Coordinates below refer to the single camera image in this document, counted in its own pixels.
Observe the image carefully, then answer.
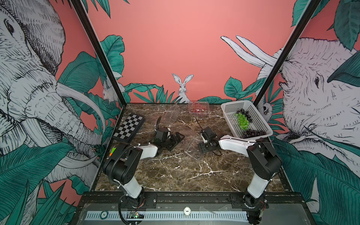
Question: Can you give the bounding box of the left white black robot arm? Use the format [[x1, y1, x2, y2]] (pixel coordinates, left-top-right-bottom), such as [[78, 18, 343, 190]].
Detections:
[[103, 132, 185, 207]]

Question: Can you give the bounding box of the dark purple grape bunch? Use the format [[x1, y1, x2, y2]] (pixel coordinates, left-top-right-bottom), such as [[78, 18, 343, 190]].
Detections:
[[244, 129, 266, 138], [235, 109, 253, 123]]

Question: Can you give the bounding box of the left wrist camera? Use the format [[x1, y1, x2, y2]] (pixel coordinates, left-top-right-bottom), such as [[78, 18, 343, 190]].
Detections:
[[154, 127, 171, 142]]

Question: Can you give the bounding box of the clear plastic clamshell container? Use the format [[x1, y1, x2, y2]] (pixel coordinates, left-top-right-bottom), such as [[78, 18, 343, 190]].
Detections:
[[188, 101, 210, 116]]

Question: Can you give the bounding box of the black frame post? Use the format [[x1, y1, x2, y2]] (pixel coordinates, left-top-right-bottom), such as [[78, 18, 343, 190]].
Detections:
[[253, 0, 321, 106], [70, 0, 127, 108]]

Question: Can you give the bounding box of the white plastic perforated basket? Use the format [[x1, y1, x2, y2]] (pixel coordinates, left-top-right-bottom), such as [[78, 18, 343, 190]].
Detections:
[[221, 100, 273, 140]]

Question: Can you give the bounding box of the colourful rubik cube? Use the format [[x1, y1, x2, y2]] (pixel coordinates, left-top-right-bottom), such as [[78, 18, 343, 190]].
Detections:
[[109, 147, 116, 157]]

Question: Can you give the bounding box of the black front mounting rail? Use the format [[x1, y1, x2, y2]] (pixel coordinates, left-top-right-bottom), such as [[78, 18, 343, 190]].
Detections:
[[78, 191, 304, 209]]

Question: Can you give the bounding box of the white slotted cable duct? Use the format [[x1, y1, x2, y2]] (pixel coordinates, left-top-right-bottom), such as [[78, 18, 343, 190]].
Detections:
[[84, 211, 248, 222]]

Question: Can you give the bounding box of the left black frame post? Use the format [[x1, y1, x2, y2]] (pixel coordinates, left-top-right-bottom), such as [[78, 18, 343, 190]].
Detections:
[[70, 0, 127, 108]]

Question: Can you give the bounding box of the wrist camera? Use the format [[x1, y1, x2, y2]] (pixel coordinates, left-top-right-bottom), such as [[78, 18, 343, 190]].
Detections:
[[201, 127, 217, 143], [154, 127, 171, 142]]

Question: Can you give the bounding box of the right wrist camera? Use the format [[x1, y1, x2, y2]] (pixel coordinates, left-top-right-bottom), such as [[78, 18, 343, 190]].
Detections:
[[201, 127, 217, 143]]

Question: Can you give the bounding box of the red grape bunch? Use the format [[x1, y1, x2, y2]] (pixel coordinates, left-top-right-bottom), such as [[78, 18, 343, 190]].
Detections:
[[190, 106, 208, 114]]

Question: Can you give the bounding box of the green grape bunch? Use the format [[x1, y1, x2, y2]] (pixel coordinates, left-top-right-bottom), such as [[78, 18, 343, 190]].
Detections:
[[235, 115, 249, 130]]

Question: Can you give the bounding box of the black white checkerboard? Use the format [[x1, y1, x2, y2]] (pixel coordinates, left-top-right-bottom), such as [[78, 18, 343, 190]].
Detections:
[[113, 114, 146, 143]]

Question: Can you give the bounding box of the right black frame post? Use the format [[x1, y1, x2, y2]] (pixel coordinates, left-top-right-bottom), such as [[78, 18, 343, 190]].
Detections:
[[253, 0, 321, 106]]

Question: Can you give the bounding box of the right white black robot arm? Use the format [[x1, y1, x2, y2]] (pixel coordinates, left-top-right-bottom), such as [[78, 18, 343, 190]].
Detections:
[[198, 135, 282, 209]]

